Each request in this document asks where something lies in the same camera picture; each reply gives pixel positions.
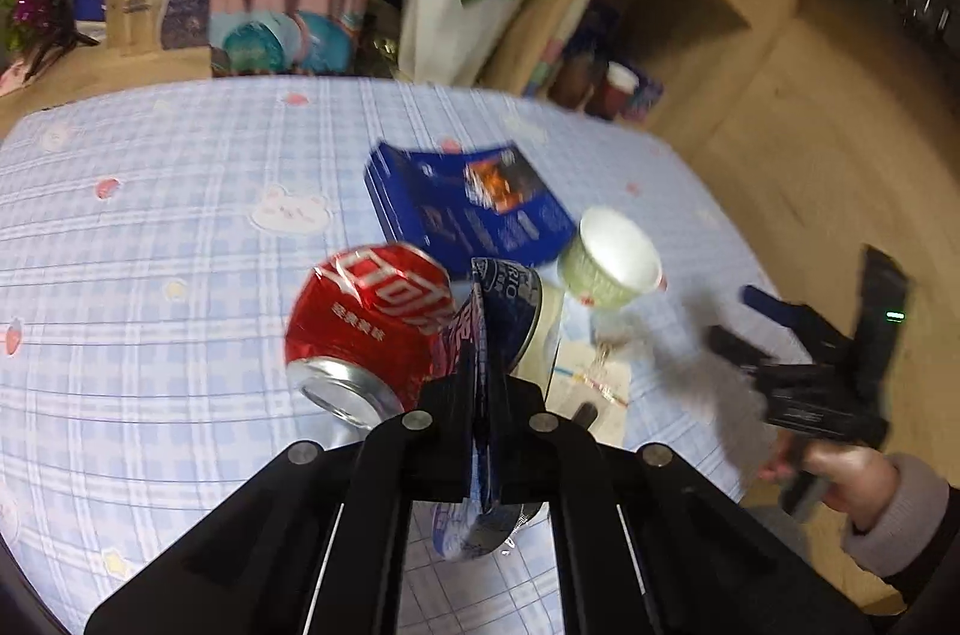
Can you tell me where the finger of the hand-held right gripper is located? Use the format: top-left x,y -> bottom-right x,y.
709,326 -> 781,381
739,284 -> 826,344

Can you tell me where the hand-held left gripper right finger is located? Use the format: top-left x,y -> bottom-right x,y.
487,376 -> 875,635

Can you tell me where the purple flower bunch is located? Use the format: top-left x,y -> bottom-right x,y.
7,0 -> 76,52

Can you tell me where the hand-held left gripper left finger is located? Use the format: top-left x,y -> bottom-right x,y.
84,286 -> 481,635

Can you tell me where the blue plaid tablecloth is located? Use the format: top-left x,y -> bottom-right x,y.
0,76 -> 781,635

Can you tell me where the green and white tea packet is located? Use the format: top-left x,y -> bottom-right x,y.
547,339 -> 632,446

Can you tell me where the crushed blue can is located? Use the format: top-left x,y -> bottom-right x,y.
431,256 -> 545,561

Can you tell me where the dark blue snack box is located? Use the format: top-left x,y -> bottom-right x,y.
364,140 -> 578,265

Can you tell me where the wooden sideboard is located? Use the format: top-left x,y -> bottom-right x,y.
0,43 -> 398,119

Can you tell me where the black stone ledge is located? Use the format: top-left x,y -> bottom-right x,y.
799,0 -> 960,52

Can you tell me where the green and white paper cup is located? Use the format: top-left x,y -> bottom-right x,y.
556,206 -> 667,310

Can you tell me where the pink teal tissue pack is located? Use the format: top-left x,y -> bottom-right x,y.
210,0 -> 372,77

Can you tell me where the red cup white rim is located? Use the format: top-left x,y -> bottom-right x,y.
596,61 -> 638,119

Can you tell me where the gold and blue box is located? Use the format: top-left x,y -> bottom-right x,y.
105,0 -> 226,53

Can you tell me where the blue cartoon gift box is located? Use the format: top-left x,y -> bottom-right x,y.
585,0 -> 625,67

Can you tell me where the person's right forearm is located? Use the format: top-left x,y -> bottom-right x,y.
840,455 -> 960,606

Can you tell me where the crushed red soda can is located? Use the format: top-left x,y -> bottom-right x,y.
283,243 -> 456,430

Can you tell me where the stack of pastel cups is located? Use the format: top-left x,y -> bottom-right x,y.
525,0 -> 593,100

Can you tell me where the small purple box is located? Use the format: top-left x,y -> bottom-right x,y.
622,73 -> 665,122

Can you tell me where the person's right hand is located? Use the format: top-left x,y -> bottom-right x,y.
757,438 -> 901,532

